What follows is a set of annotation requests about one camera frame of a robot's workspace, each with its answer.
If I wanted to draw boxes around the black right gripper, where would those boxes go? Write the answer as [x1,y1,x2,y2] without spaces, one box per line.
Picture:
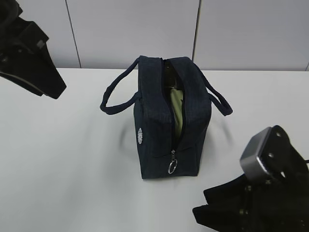
[192,125,309,232]

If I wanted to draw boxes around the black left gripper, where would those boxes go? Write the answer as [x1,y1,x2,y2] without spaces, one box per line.
[0,0,67,99]

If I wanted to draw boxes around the dark navy lunch bag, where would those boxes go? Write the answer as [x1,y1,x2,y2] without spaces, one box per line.
[100,56,233,179]

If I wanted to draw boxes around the glass container green lid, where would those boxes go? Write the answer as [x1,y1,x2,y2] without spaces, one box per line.
[170,88,183,137]

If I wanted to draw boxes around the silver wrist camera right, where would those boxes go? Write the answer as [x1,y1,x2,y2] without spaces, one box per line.
[239,127,272,183]

